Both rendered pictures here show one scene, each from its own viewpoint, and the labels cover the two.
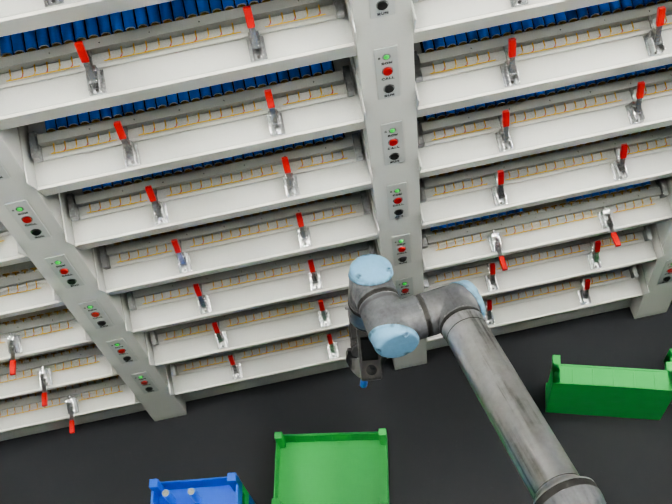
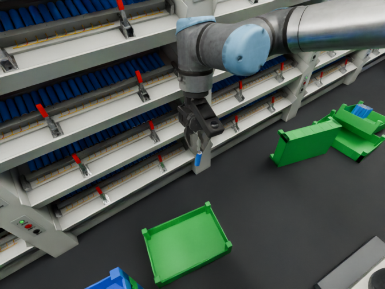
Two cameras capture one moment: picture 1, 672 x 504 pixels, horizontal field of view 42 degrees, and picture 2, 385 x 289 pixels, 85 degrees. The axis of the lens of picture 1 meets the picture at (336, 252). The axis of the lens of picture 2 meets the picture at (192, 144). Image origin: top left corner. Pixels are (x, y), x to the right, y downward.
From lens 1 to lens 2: 152 cm
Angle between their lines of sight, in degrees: 21
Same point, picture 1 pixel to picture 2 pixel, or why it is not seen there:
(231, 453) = (115, 257)
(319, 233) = (139, 28)
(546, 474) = not seen: outside the picture
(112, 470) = not seen: outside the picture
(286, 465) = (154, 250)
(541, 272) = (259, 88)
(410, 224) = (205, 14)
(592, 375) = (302, 132)
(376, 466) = (210, 227)
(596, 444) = (309, 172)
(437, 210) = (218, 9)
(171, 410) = (65, 244)
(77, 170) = not seen: outside the picture
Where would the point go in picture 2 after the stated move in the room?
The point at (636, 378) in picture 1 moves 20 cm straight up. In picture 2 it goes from (322, 127) to (341, 90)
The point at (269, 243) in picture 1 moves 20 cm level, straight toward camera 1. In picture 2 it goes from (97, 39) to (138, 66)
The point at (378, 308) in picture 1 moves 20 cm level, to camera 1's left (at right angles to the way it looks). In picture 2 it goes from (222, 26) to (125, 55)
